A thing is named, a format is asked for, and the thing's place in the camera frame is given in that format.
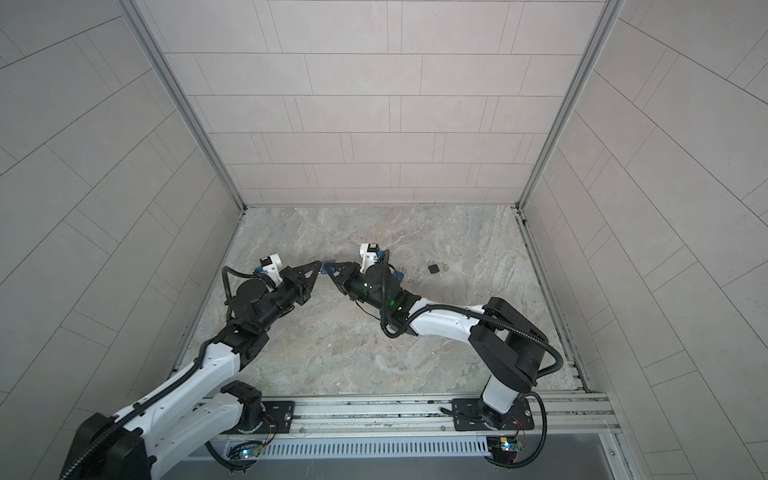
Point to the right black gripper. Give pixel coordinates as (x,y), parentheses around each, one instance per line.
(345,282)

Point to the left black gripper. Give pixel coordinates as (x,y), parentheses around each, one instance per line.
(296,283)

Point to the blue padlock with key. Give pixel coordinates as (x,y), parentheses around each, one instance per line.
(327,267)

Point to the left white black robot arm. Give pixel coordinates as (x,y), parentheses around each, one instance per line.
(203,399)

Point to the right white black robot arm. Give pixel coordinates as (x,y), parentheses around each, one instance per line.
(515,351)

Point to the left green circuit board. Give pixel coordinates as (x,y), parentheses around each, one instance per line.
(247,451)

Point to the white vent grille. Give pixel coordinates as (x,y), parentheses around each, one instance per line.
(367,448)

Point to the right circuit board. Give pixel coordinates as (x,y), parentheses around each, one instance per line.
(504,450)

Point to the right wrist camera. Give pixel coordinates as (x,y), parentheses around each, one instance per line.
(369,255)

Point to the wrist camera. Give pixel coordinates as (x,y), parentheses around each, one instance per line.
(369,255)
(270,268)

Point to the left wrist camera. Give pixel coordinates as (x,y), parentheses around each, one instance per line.
(270,268)

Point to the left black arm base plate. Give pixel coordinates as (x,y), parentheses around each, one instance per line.
(270,417)

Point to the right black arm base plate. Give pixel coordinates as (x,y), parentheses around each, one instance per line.
(471,414)

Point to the aluminium mounting rail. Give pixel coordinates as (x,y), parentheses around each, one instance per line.
(568,412)

